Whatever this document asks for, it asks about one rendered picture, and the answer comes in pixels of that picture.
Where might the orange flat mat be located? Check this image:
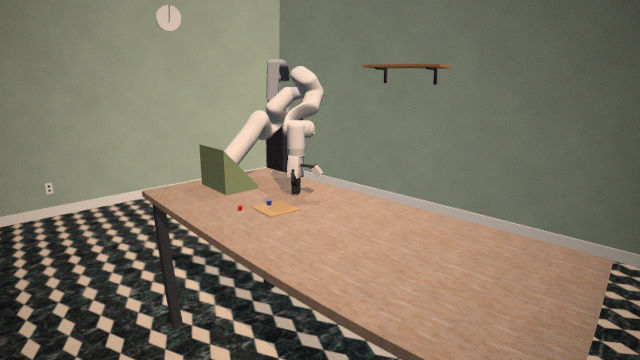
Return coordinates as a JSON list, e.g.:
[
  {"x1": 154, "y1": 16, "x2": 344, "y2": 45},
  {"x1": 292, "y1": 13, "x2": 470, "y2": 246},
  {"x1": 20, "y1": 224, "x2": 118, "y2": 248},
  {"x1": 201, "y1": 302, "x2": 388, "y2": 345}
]
[{"x1": 252, "y1": 200, "x2": 301, "y2": 217}]

